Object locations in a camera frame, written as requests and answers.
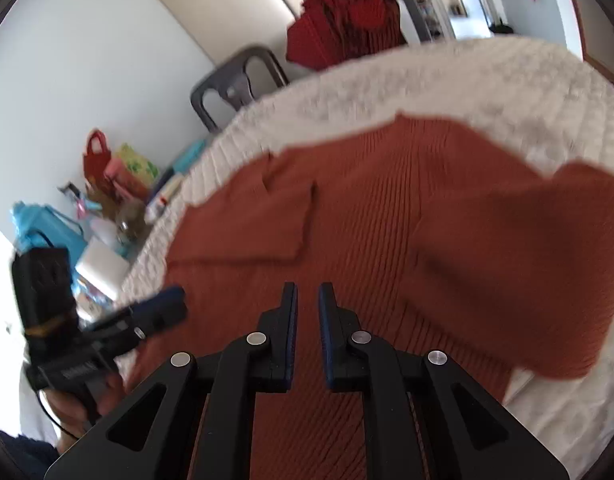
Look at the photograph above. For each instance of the person's left forearm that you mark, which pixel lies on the person's left forearm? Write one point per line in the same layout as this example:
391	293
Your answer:
22	455

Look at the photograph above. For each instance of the grey chair under garment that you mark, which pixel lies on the grey chair under garment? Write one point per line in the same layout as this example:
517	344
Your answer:
412	10

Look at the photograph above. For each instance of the white tube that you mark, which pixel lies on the white tube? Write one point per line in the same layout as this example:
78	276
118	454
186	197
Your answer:
162	200

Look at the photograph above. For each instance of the red gift bag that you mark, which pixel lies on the red gift bag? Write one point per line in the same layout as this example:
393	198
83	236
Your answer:
94	160

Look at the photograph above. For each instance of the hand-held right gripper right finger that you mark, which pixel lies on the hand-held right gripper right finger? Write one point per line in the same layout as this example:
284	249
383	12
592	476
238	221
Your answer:
327	340

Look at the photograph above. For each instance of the teal flat object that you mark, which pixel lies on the teal flat object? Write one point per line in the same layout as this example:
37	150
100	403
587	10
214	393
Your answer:
189	157

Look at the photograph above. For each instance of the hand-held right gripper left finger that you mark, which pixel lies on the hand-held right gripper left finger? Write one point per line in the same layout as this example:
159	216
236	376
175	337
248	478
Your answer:
292	340

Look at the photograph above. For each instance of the pink packet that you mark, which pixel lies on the pink packet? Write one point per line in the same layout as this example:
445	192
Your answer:
124	180

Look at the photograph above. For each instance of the white paper roll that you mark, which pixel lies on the white paper roll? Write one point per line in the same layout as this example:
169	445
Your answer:
102	265

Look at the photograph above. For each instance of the beige leaning board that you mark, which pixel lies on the beige leaning board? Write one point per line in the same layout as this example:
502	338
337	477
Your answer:
222	0

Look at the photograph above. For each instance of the dark plastic chair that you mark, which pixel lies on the dark plastic chair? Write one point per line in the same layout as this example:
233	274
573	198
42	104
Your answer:
237	85

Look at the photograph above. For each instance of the glass jar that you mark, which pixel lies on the glass jar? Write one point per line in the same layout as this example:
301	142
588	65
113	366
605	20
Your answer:
131	222

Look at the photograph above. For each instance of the person's left hand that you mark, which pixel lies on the person's left hand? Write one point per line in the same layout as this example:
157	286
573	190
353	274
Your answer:
72	415

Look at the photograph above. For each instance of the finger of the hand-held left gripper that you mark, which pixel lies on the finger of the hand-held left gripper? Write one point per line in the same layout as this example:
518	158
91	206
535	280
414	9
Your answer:
162	310

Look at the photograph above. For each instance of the rust knit sweater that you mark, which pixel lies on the rust knit sweater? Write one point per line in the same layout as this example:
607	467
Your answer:
367	210

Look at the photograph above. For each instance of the red checked garment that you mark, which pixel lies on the red checked garment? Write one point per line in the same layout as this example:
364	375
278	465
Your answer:
347	25

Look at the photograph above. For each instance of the white quilted floral tablecloth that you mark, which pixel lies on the white quilted floral tablecloth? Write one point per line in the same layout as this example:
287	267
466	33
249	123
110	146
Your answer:
437	80

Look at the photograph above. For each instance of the green floral bag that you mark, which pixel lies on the green floral bag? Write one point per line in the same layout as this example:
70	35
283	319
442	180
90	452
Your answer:
137	165

